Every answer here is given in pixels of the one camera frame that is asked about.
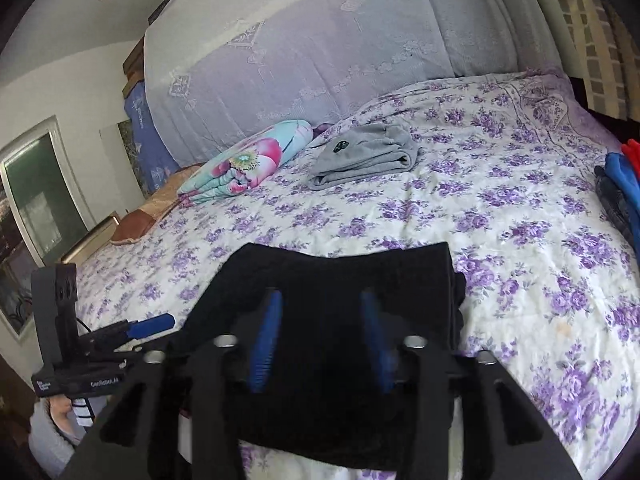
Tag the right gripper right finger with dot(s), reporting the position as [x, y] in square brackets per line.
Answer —
[405, 361]

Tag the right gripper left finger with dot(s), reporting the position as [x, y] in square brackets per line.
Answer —
[230, 363]

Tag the black pants with smiley patch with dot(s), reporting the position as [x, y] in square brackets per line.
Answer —
[321, 398]

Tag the left hand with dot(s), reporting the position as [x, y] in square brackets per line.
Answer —
[62, 415]

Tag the brown pillow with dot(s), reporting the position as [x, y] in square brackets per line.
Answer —
[135, 225]

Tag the white framed window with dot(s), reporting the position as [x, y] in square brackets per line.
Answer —
[43, 215]

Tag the folded turquoise pink blanket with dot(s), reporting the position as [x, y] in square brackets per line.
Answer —
[246, 164]

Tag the purple floral bed quilt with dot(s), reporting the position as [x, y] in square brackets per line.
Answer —
[504, 177]

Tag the folded grey garment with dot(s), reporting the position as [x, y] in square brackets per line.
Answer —
[364, 152]

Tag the pile of blue red clothes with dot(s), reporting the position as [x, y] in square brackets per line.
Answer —
[617, 188]

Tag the lavender lace headboard cover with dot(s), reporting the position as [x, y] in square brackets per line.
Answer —
[217, 71]

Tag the beige checked curtain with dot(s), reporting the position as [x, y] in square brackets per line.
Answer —
[607, 56]

